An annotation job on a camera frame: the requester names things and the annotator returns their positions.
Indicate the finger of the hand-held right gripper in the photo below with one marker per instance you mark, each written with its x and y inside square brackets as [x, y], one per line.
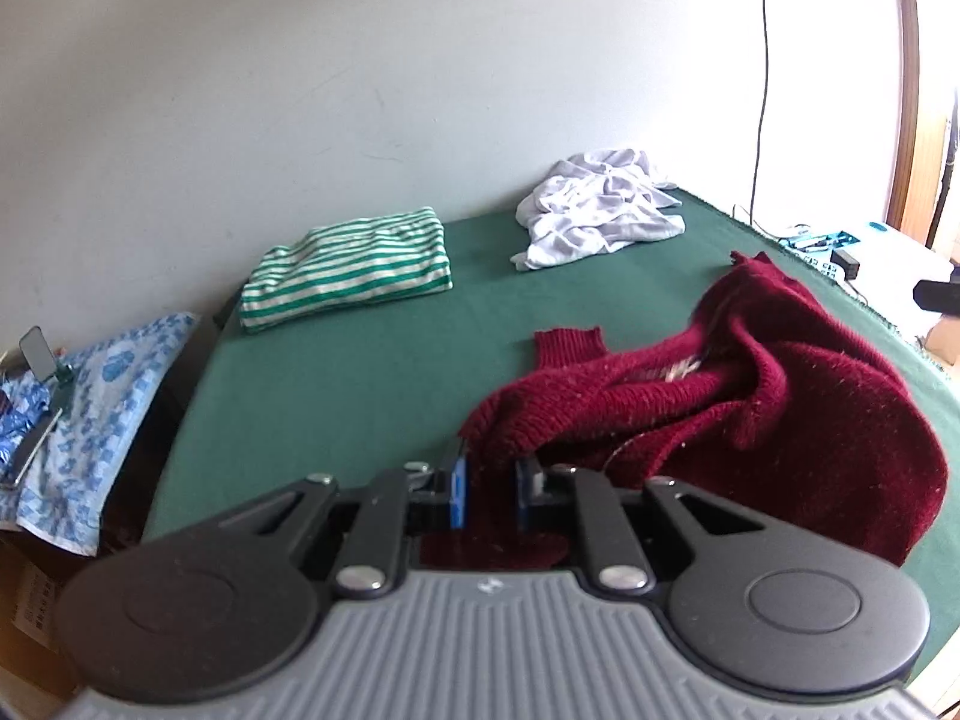
[939, 295]

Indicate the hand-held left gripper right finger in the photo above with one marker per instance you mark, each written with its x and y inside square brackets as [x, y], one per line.
[522, 496]

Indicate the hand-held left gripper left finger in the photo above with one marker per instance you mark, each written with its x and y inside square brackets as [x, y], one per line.
[459, 491]

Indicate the dark red knit sweater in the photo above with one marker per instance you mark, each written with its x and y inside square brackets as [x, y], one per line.
[750, 405]

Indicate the cardboard box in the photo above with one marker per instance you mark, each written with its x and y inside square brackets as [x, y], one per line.
[943, 345]

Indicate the black power adapter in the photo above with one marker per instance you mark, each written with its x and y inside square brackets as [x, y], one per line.
[847, 262]

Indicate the green white striped folded shirt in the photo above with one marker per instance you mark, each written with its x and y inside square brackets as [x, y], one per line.
[349, 266]

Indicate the white crumpled garment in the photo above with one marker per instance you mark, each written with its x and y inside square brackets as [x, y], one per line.
[600, 210]

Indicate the blue white patterned cloth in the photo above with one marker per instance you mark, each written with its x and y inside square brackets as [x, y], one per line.
[97, 405]

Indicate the brown cardboard carton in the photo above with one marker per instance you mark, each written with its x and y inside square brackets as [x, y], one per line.
[34, 615]

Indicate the small phone on stand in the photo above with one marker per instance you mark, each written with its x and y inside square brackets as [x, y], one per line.
[36, 351]

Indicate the blue foil packet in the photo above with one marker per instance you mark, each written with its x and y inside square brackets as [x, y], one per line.
[19, 420]

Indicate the wooden door frame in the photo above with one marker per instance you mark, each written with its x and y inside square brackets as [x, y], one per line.
[911, 90]

